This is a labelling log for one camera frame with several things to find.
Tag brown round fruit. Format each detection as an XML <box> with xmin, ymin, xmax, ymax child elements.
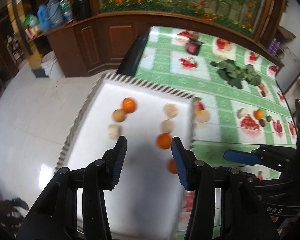
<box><xmin>112</xmin><ymin>109</ymin><xmax>126</xmax><ymax>122</ymax></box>

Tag purple bottles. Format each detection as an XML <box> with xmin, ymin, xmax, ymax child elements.
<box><xmin>267</xmin><ymin>38</ymin><xmax>280</xmax><ymax>55</ymax></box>

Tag green leafy vegetable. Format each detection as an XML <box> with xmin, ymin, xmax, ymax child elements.
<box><xmin>210</xmin><ymin>59</ymin><xmax>247</xmax><ymax>89</ymax></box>
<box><xmin>244</xmin><ymin>64</ymin><xmax>262</xmax><ymax>86</ymax></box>

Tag white plastic bucket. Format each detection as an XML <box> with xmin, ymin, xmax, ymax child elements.
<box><xmin>40</xmin><ymin>51</ymin><xmax>64</xmax><ymax>81</ymax></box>

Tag pale foam chunk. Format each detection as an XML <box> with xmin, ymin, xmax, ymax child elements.
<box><xmin>160</xmin><ymin>119</ymin><xmax>175</xmax><ymax>133</ymax></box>

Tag large orange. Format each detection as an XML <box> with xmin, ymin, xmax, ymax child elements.
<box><xmin>121</xmin><ymin>98</ymin><xmax>137</xmax><ymax>114</ymax></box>

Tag dark jar with cork lid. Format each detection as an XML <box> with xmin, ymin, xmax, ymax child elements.
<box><xmin>186</xmin><ymin>32</ymin><xmax>203</xmax><ymax>56</ymax></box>

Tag black chair back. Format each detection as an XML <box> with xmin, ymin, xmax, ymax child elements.
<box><xmin>116</xmin><ymin>29</ymin><xmax>150</xmax><ymax>76</ymax></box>

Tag beige foam chunk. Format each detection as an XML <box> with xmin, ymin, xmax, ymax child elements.
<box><xmin>237</xmin><ymin>108</ymin><xmax>249</xmax><ymax>119</ymax></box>

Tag white foam chunk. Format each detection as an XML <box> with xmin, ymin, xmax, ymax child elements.
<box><xmin>108</xmin><ymin>124</ymin><xmax>121</xmax><ymax>140</ymax></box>

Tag brown wooden cabinet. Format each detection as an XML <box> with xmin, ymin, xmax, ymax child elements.
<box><xmin>44</xmin><ymin>11</ymin><xmax>284</xmax><ymax>77</ymax></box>

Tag dark red tomato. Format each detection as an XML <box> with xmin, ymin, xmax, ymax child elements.
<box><xmin>259</xmin><ymin>119</ymin><xmax>266</xmax><ymax>127</ymax></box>

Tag black shoe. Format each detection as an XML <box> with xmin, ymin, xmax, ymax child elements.
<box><xmin>11</xmin><ymin>197</ymin><xmax>29</xmax><ymax>210</ymax></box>

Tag white foam-wrapped chunk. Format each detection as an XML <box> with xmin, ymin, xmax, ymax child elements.
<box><xmin>164</xmin><ymin>103</ymin><xmax>178</xmax><ymax>119</ymax></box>

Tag blue plastic jug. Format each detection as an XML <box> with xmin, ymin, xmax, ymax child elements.
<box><xmin>37</xmin><ymin>4</ymin><xmax>51</xmax><ymax>32</ymax></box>

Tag grey plastic jug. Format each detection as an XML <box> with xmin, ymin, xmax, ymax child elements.
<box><xmin>46</xmin><ymin>0</ymin><xmax>64</xmax><ymax>28</ymax></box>

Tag white striped-rim tray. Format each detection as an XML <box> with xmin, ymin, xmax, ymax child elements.
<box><xmin>56</xmin><ymin>73</ymin><xmax>194</xmax><ymax>239</ymax></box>

